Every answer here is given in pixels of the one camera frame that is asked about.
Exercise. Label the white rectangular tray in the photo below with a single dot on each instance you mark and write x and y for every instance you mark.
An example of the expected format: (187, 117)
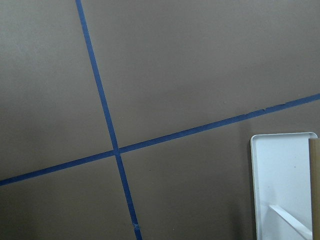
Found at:
(282, 185)

